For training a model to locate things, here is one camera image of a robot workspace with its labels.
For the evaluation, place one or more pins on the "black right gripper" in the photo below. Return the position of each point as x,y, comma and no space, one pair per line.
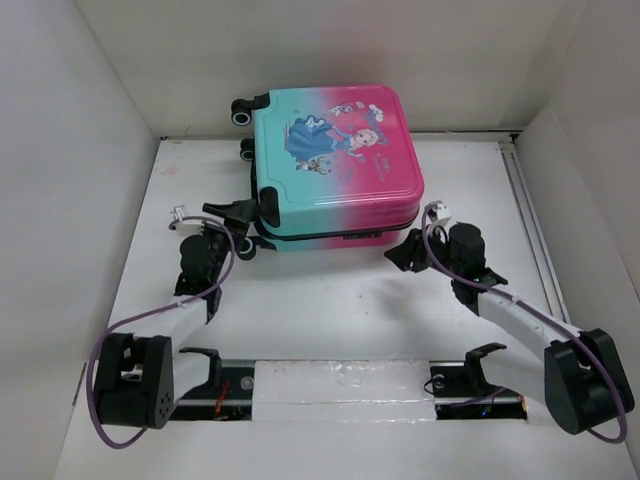
410,249

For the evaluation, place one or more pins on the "pink teal kids suitcase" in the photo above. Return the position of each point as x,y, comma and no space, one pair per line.
331,167

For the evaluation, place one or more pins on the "white foam cover panel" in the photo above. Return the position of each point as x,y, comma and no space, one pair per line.
377,391

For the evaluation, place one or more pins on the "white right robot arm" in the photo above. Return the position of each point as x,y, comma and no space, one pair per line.
580,379

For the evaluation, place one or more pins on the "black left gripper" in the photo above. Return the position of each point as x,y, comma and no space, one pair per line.
236,216

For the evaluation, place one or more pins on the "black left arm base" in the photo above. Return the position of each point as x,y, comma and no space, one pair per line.
227,397

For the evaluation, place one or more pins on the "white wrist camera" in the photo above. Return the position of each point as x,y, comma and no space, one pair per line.
182,224
437,214

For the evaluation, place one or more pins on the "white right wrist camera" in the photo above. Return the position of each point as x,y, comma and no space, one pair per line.
437,214

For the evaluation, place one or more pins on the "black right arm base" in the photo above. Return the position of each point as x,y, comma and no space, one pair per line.
460,390

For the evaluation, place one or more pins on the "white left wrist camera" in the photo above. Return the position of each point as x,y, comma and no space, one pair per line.
182,224

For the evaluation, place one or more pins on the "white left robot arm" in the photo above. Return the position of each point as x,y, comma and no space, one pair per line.
142,366

